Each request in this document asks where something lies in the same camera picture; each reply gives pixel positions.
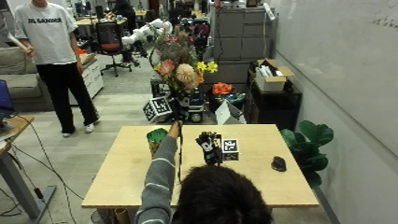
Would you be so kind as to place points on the person's right hand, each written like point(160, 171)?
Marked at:
point(210, 149)

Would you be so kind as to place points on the person's left hand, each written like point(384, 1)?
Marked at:
point(180, 112)

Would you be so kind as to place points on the mixed flower bouquet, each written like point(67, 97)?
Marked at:
point(183, 67)

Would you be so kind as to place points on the left glove marker cube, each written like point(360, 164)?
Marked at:
point(158, 109)

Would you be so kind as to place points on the glove marker cube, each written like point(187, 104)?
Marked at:
point(158, 109)
point(231, 149)

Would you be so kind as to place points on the right glove marker cube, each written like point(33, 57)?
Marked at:
point(231, 149)

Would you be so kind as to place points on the white paper bag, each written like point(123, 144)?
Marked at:
point(228, 114)

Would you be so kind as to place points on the orange flower bunch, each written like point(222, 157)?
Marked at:
point(223, 88)

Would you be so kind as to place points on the black computer mouse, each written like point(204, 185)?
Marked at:
point(279, 163)

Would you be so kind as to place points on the black shelf cabinet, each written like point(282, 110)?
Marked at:
point(274, 105)

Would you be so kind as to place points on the white drawer cabinet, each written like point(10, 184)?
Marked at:
point(94, 77)

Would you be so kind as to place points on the green leafy plant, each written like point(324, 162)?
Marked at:
point(310, 146)

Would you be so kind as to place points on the open cardboard box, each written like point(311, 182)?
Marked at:
point(272, 77)

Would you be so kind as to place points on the grey filing cabinets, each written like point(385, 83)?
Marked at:
point(243, 40)

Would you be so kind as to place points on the black office chair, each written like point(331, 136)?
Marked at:
point(110, 40)

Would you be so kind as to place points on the cardboard tube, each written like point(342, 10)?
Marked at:
point(122, 216)

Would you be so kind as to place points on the beige sofa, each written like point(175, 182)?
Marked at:
point(19, 81)

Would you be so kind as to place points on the blue laptop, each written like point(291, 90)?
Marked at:
point(5, 99)

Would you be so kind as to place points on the wooden side desk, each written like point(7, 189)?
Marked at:
point(17, 168)

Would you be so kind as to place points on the rolled white paper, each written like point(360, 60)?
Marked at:
point(19, 42)

